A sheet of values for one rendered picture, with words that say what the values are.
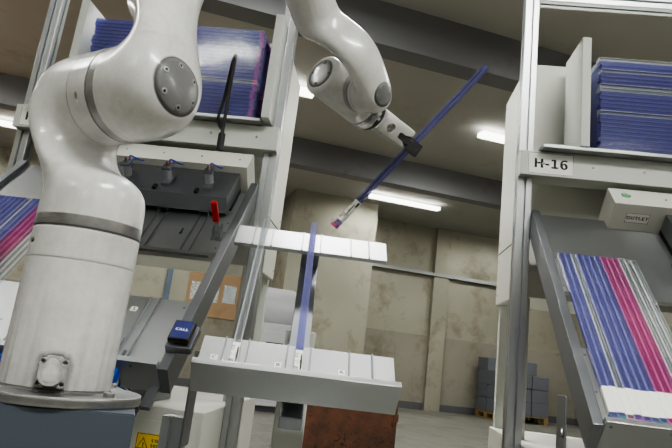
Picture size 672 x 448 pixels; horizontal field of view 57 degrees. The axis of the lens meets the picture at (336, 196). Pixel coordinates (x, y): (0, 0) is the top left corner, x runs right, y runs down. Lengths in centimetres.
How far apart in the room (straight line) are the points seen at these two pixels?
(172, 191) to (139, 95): 92
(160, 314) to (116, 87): 69
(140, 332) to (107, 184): 60
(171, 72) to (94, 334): 30
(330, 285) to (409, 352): 232
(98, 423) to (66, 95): 38
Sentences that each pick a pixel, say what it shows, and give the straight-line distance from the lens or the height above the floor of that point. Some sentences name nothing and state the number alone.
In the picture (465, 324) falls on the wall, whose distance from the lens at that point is 1224.
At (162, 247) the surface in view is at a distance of 154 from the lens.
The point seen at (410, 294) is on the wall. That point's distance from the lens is 1175.
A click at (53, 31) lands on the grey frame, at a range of 216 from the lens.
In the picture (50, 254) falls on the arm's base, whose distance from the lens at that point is 75.
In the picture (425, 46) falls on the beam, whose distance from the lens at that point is 481.
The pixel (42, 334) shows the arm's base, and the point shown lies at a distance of 74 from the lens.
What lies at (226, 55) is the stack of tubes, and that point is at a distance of 186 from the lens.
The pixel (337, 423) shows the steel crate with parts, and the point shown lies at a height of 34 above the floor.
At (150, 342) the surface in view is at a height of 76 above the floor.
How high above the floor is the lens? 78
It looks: 14 degrees up
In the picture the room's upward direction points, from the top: 7 degrees clockwise
